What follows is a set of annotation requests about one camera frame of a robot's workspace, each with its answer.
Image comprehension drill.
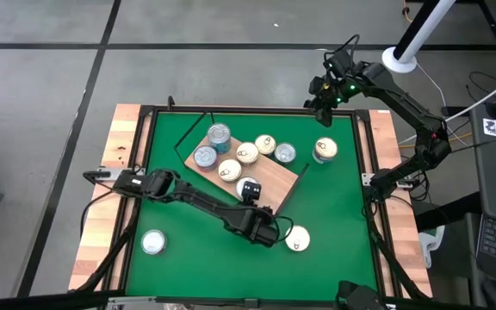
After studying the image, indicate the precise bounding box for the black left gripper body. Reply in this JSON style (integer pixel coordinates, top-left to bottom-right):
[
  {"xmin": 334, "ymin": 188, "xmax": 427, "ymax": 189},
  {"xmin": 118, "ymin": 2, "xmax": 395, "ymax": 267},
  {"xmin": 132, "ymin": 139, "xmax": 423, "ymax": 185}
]
[{"xmin": 233, "ymin": 198, "xmax": 281, "ymax": 249}]

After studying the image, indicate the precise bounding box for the wooden shelf black metal frame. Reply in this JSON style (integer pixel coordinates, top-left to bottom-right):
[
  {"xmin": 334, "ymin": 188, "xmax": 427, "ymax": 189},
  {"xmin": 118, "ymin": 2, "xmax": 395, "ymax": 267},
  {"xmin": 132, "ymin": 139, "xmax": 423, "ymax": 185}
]
[{"xmin": 173, "ymin": 110, "xmax": 312, "ymax": 216}]

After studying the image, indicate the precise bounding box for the gold lid seafood can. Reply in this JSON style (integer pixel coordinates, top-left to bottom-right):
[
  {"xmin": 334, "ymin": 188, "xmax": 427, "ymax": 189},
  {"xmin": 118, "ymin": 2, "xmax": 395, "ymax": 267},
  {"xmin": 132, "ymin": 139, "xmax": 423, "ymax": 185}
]
[{"xmin": 254, "ymin": 133, "xmax": 277, "ymax": 157}]

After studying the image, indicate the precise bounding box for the white bag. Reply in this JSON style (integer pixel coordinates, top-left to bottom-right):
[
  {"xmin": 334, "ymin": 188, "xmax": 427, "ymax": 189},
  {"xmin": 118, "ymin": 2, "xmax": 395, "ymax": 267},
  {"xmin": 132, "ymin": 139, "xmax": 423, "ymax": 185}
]
[{"xmin": 418, "ymin": 225, "xmax": 446, "ymax": 269}]

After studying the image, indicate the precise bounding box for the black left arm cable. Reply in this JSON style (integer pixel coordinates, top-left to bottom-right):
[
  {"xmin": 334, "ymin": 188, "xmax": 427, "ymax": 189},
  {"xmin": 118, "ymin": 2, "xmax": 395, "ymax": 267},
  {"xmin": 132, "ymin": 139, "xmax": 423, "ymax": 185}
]
[{"xmin": 272, "ymin": 214, "xmax": 295, "ymax": 244}]

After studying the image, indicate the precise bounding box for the white pole with round base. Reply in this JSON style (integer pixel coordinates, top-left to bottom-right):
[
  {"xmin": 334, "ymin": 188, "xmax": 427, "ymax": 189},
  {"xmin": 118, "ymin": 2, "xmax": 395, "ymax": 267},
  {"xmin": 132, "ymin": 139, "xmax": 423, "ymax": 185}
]
[{"xmin": 381, "ymin": 0, "xmax": 458, "ymax": 74}]

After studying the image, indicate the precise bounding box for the thick white cable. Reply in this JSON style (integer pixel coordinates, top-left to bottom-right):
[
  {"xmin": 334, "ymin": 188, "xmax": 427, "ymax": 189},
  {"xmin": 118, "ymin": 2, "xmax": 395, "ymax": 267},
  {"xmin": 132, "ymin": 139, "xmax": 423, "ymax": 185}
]
[{"xmin": 398, "ymin": 68, "xmax": 496, "ymax": 146}]

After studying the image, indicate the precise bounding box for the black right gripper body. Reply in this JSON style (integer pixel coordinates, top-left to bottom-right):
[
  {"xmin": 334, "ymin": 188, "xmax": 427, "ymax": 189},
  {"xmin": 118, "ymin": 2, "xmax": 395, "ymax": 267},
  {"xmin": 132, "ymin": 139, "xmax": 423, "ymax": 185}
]
[{"xmin": 304, "ymin": 47, "xmax": 365, "ymax": 111}]

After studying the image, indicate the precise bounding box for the orange extension cable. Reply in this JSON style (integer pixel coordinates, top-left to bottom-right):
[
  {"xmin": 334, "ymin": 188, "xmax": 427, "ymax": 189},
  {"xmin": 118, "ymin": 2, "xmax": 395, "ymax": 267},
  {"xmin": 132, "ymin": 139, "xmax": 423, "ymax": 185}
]
[{"xmin": 398, "ymin": 131, "xmax": 475, "ymax": 150}]

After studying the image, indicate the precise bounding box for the black rounded object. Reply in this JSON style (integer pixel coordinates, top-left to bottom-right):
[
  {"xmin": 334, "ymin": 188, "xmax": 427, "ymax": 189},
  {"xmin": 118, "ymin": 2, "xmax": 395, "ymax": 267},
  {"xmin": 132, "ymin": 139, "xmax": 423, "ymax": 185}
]
[{"xmin": 336, "ymin": 280, "xmax": 387, "ymax": 310}]

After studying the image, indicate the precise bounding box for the silver lid seafood can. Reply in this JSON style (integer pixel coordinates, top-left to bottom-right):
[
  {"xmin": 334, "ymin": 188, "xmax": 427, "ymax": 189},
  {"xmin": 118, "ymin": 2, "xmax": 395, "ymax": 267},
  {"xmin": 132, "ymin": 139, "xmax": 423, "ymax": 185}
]
[
  {"xmin": 140, "ymin": 229, "xmax": 168, "ymax": 256},
  {"xmin": 274, "ymin": 142, "xmax": 297, "ymax": 165},
  {"xmin": 207, "ymin": 121, "xmax": 233, "ymax": 148}
]

